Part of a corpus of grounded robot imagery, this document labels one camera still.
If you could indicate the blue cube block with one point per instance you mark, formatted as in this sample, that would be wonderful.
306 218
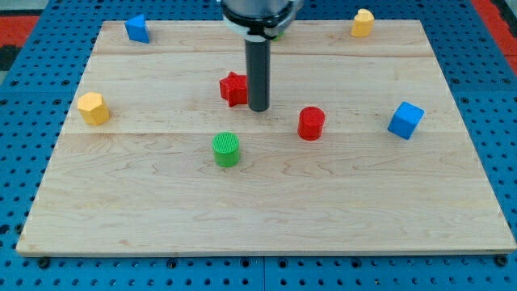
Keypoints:
405 120

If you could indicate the light wooden board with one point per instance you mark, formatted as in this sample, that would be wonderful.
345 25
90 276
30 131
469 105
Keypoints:
145 183

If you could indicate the green block behind arm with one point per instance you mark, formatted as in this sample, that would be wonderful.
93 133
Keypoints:
277 37

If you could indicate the green cylinder block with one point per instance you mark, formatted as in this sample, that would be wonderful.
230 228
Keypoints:
225 147

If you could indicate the blue triangle block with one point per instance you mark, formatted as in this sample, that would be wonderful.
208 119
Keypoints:
136 29

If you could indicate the red cylinder block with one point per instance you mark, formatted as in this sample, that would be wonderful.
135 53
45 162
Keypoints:
310 125

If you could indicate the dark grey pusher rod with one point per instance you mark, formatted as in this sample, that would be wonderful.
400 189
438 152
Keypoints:
258 53

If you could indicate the yellow hexagon block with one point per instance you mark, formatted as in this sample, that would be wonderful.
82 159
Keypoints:
93 108

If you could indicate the red star block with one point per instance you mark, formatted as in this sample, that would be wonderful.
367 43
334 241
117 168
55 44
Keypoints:
233 89

